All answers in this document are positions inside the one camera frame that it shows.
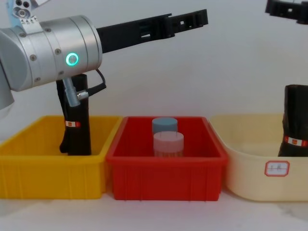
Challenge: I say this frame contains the cream plastic bin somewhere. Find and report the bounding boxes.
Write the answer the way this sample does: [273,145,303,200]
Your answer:
[210,113,308,202]

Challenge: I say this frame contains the black wrapped roll with label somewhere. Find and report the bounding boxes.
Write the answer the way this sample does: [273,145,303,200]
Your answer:
[56,74,92,156]
[277,84,308,157]

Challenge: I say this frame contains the jar with blue lid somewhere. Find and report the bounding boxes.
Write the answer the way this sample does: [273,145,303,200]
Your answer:
[152,117,178,136]

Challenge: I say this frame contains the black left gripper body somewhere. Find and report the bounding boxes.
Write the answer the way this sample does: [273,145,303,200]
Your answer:
[96,20,145,54]

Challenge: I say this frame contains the jar with pink lid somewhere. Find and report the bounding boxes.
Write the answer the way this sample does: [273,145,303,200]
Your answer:
[153,131,185,158]

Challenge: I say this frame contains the yellow plastic bin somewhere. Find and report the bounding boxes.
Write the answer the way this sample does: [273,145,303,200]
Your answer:
[0,115,124,200]

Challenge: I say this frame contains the red plastic bin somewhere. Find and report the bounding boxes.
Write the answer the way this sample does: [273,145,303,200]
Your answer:
[105,116,229,202]

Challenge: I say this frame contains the dark cable with silver plug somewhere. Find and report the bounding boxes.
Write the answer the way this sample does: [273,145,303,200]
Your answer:
[63,68,108,108]

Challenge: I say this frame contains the white label with red border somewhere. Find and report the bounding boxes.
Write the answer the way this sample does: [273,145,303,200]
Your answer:
[264,160,291,177]

